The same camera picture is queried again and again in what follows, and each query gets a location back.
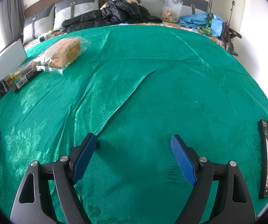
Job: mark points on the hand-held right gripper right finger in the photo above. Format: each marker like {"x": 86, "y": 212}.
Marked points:
{"x": 184, "y": 161}

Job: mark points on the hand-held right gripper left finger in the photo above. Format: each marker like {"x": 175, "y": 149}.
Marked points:
{"x": 82, "y": 161}

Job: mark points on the black printed snack packet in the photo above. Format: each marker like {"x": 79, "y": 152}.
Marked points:
{"x": 10, "y": 80}

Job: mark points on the white cardboard box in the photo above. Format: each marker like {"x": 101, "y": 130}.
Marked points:
{"x": 10, "y": 56}

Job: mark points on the bread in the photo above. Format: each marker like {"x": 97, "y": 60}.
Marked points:
{"x": 64, "y": 51}

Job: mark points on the green satin cloth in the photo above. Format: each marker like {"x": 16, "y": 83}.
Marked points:
{"x": 148, "y": 86}

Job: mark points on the small jar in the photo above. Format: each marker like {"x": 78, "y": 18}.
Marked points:
{"x": 46, "y": 36}

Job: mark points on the grey curtain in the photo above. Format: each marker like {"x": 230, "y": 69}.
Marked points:
{"x": 10, "y": 11}

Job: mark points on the dark chair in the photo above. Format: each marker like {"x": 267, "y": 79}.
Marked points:
{"x": 231, "y": 37}

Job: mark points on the green patterned cloth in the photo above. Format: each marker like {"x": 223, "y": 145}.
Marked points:
{"x": 208, "y": 25}

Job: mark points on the blue plastic sheet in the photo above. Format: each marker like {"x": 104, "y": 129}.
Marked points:
{"x": 190, "y": 21}

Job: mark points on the clear plastic bag of food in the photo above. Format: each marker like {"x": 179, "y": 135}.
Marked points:
{"x": 171, "y": 10}

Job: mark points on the black puffer jacket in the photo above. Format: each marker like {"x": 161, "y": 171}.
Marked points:
{"x": 120, "y": 14}

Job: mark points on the white door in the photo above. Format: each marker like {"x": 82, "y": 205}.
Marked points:
{"x": 241, "y": 4}

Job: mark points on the beige patterned bag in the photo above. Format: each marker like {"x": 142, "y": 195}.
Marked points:
{"x": 130, "y": 0}

